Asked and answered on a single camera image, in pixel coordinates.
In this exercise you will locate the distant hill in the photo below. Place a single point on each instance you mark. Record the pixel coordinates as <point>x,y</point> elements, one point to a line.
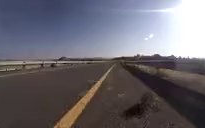
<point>73,58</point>

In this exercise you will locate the yellow painted line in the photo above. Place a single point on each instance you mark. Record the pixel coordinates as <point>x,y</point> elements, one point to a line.
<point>80,106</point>

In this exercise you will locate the distant row of trees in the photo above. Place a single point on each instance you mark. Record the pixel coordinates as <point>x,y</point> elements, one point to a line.
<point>153,57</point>

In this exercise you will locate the grey asphalt road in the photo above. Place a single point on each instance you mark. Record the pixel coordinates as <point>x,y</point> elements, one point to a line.
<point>40,96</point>

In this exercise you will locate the metal guardrail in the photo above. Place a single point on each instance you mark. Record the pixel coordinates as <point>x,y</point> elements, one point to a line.
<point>23,62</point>

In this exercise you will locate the low concrete wall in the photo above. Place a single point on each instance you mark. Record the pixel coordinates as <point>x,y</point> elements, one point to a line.
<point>180,81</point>

